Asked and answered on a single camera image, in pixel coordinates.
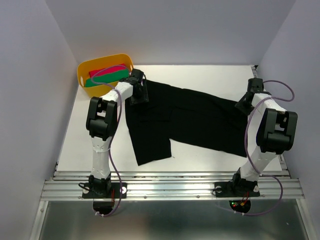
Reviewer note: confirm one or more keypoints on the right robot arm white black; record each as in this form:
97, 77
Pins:
275, 135

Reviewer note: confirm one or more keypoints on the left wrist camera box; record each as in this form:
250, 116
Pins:
136, 76

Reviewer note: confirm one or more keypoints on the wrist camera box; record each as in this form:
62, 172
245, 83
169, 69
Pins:
255, 85
136, 76

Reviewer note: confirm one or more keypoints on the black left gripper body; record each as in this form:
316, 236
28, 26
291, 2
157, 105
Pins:
141, 97

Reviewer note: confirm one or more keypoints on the green rolled t-shirt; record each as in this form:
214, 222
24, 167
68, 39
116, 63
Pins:
107, 78

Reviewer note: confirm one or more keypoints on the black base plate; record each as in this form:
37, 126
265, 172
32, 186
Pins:
228, 189
114, 191

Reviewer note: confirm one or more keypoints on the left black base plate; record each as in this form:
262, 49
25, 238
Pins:
114, 191

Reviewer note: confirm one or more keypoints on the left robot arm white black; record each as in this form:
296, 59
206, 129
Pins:
102, 122

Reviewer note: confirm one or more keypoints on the red rolled t-shirt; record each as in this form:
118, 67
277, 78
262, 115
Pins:
108, 70

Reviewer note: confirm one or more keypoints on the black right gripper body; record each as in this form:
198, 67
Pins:
244, 106

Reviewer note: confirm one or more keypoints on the aluminium rail frame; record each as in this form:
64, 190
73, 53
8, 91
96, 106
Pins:
170, 199

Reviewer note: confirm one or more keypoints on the black t-shirt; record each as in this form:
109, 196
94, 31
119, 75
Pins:
186, 116

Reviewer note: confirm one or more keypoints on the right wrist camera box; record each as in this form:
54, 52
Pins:
255, 85

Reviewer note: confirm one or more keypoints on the yellow plastic basket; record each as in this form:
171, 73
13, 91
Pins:
97, 64

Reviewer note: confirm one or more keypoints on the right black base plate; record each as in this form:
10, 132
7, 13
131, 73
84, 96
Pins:
228, 189

